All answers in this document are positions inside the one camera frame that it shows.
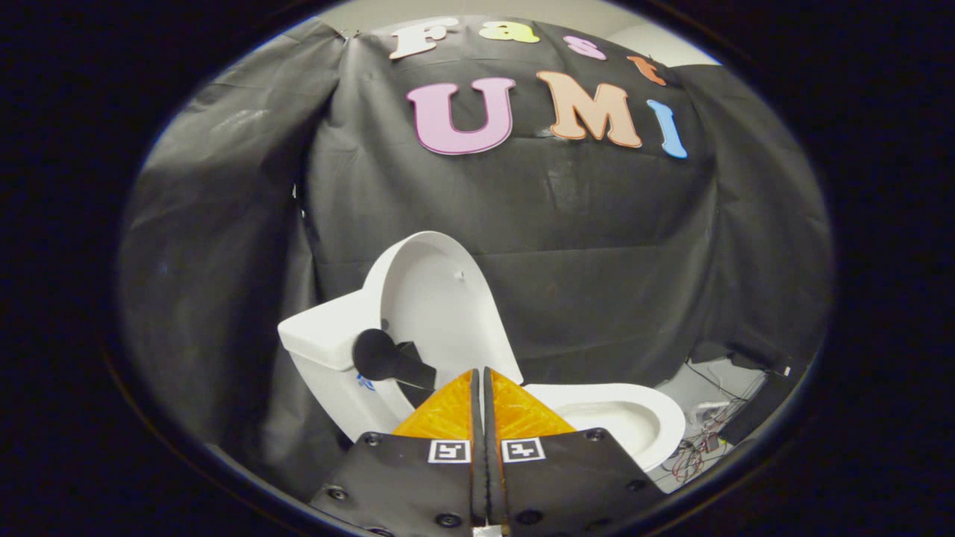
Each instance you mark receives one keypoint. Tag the white toilet lid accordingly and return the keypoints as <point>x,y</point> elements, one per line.
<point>440,298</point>

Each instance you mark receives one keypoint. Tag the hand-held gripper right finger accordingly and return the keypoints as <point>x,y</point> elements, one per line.
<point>567,485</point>

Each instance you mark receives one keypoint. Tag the black backdrop cloth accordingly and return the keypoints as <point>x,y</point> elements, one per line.
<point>597,246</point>

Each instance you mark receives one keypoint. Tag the white toilet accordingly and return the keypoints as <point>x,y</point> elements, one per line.
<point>321,335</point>

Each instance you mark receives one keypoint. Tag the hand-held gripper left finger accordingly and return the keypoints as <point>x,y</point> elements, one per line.
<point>418,485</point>

